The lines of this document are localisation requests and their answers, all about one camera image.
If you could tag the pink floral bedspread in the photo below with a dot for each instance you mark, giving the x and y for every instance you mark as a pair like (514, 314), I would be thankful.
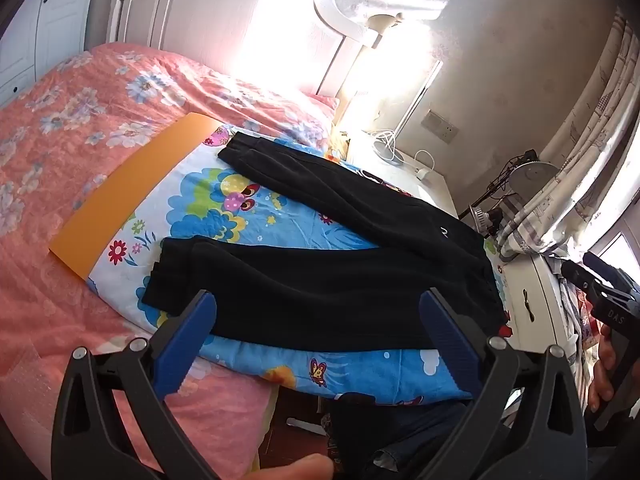
(60, 135)

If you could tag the white drawer cabinet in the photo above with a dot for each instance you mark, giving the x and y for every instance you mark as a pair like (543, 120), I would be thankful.
(530, 305)

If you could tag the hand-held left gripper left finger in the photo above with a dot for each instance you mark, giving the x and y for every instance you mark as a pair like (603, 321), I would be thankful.
(187, 340)

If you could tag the white bed headboard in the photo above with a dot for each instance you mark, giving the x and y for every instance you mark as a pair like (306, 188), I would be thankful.
(215, 20)

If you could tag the beige lamp head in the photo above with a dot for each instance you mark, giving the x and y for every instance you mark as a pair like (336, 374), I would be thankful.
(382, 25)

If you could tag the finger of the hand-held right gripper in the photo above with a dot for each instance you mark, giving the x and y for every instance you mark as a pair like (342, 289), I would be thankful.
(612, 305)

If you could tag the black pants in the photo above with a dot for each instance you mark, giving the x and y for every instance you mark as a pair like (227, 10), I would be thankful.
(325, 290)

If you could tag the grey desk lamp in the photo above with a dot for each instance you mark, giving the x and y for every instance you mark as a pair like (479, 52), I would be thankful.
(532, 175)

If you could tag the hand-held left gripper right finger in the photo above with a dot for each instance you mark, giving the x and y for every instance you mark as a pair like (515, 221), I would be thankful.
(450, 335)

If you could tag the person's right hand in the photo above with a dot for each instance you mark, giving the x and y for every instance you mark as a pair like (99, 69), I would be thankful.
(605, 360)

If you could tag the cartoon printed blanket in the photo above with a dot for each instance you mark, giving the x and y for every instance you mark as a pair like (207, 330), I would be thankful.
(210, 200)

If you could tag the person's left hand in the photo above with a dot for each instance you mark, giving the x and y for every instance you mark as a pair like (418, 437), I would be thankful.
(295, 467)

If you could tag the white wardrobe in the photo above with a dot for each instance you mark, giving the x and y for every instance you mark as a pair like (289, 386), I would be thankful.
(45, 25)

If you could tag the grey wall socket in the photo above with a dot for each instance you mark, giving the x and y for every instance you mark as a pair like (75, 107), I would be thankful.
(440, 126)

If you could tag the patterned grey curtain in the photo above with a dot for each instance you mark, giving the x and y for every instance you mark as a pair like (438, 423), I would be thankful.
(590, 150)

